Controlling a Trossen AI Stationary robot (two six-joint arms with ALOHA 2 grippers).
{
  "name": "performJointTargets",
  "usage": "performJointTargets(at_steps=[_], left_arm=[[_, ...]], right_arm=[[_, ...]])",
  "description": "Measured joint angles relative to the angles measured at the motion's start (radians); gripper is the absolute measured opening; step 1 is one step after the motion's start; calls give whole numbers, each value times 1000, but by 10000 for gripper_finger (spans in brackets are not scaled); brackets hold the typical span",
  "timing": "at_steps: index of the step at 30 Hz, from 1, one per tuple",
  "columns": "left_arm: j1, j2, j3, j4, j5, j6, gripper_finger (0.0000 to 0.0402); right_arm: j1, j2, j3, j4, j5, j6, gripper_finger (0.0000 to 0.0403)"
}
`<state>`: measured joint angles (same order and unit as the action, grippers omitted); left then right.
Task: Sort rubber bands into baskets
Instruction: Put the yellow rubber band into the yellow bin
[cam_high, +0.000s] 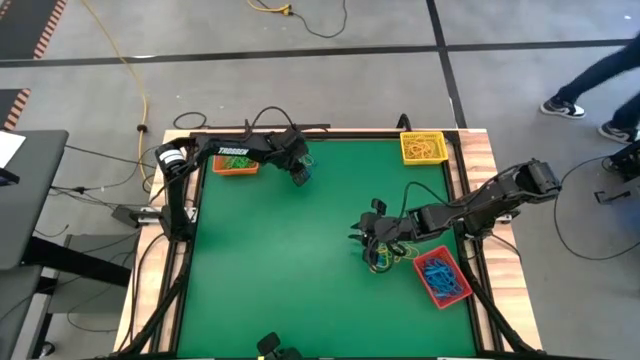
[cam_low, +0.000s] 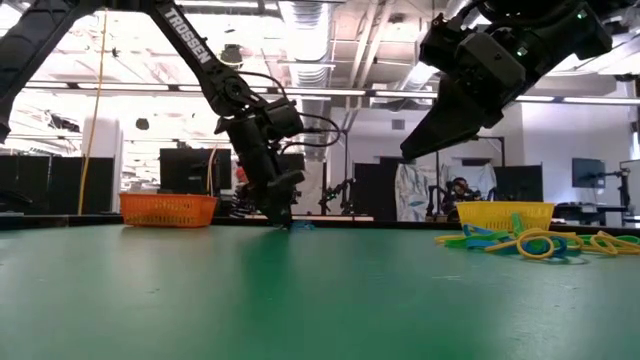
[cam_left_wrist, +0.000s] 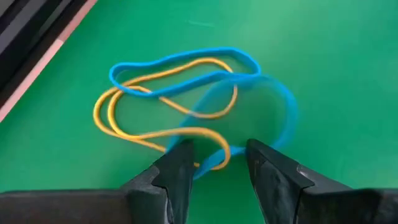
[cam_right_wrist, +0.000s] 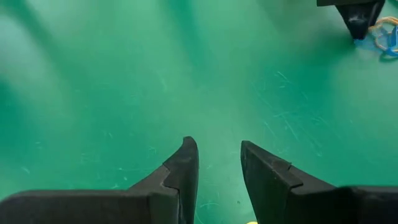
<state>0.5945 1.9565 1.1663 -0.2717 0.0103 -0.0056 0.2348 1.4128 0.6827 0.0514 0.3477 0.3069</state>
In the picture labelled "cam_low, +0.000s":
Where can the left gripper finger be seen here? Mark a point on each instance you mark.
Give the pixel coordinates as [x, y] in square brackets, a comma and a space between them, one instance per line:
[287, 195]
[264, 200]

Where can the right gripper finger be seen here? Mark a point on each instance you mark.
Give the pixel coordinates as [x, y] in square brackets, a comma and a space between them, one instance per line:
[445, 130]

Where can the blue rubber band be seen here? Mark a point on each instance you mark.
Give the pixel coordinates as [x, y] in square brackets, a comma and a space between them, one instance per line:
[477, 231]
[304, 226]
[560, 246]

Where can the rubber band pile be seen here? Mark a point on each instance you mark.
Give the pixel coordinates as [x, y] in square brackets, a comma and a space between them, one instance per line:
[520, 250]

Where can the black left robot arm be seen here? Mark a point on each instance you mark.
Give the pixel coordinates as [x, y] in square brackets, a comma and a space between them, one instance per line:
[190, 40]

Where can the green rubber band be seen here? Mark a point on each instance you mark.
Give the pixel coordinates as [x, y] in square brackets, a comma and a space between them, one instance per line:
[517, 222]
[630, 239]
[455, 242]

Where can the person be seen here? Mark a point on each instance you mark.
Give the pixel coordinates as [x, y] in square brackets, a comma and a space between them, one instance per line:
[460, 192]
[242, 200]

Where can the small background robot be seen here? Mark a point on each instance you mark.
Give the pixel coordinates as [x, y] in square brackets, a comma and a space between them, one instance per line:
[345, 190]

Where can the patterned hanging cloth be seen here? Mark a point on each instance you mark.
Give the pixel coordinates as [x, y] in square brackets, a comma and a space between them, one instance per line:
[412, 192]

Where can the black monitor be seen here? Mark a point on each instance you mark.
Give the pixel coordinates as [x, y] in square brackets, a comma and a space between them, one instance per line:
[190, 170]

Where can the black partition panel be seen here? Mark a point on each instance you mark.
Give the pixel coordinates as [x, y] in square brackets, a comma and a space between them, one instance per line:
[525, 180]
[375, 190]
[55, 180]

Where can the black round ceiling fixture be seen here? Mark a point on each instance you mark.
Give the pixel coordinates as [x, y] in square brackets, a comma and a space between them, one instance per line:
[231, 54]
[142, 124]

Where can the orange plastic basket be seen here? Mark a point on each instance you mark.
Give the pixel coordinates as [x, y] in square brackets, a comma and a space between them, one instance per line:
[167, 210]

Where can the yellow plastic basket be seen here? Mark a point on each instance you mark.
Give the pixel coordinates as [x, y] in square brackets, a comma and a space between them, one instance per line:
[500, 212]

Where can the long ceiling light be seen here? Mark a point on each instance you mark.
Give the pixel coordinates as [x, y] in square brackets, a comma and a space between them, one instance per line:
[350, 92]
[590, 100]

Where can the green table mat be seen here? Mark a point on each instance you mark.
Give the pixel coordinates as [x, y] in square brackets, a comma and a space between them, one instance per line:
[320, 300]

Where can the black metal stand frame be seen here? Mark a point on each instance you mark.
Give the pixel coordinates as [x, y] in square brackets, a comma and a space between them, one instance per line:
[345, 150]
[500, 150]

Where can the wall-mounted screen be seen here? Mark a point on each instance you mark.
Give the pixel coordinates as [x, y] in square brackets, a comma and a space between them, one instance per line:
[588, 172]

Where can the black aluminium table frame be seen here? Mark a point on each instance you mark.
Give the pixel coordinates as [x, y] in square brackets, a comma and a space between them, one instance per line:
[90, 220]

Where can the black camera stand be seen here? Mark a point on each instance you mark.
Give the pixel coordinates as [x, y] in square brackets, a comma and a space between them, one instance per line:
[624, 190]

